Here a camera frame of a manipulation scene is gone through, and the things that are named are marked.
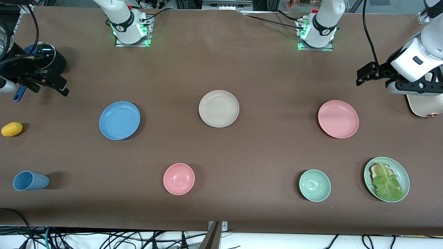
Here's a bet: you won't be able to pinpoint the pink shallow bowl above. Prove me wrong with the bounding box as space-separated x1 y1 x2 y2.
318 100 360 139

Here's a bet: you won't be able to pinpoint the blue shallow bowl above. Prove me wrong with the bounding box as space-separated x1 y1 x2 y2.
99 101 141 140

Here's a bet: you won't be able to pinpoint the glass lid with blue knob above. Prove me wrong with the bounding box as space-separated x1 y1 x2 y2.
24 42 56 70

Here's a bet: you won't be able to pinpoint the yellow toy lemon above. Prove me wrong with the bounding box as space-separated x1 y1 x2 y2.
1 122 24 137

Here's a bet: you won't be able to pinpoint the toast bread slice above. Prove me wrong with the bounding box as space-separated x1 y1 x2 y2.
369 164 391 180

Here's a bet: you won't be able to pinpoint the blue plastic cup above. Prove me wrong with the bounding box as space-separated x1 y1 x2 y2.
13 171 50 191

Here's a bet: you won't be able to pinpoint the orange artificial flowers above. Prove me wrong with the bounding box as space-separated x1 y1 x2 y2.
286 0 324 10

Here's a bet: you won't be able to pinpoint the green shallow bowl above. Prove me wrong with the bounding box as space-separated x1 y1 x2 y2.
363 157 410 203

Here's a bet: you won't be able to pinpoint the green lettuce leaf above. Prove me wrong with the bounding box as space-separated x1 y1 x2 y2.
372 162 404 202

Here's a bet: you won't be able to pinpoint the small green deep bowl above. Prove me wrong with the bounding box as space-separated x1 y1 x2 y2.
299 169 331 202

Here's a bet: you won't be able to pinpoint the brown table cover sheet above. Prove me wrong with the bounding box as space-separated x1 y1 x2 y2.
0 6 443 236

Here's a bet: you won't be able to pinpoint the beige shallow bowl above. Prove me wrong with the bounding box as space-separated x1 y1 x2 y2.
199 90 239 128

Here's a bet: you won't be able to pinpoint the small pink deep bowl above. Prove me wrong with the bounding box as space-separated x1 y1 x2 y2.
163 163 195 196

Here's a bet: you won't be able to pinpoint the dark metal bar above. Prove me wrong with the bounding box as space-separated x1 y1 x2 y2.
198 221 222 249

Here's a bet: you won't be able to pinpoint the black pot with blue handle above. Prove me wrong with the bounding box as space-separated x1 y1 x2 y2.
13 42 66 102

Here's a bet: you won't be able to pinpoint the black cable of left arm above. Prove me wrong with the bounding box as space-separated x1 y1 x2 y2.
362 0 381 68

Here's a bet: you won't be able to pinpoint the metal base plate of left arm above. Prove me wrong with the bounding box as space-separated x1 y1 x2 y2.
297 18 335 52

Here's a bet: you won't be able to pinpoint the metal base plate of right arm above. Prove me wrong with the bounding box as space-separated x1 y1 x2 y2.
114 16 153 47

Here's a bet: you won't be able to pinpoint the short black table cable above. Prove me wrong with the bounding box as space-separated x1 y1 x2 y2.
274 10 303 22

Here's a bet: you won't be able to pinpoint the long black table cable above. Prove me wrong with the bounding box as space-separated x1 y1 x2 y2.
242 14 302 30

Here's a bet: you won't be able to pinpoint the black cable at right arm base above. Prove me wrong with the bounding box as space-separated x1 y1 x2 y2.
140 8 178 22

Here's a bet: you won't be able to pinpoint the black looping floor cable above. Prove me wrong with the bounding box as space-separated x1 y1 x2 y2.
0 207 37 249

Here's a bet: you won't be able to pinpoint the aluminium frame profile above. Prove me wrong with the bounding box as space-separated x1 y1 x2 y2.
202 0 254 11

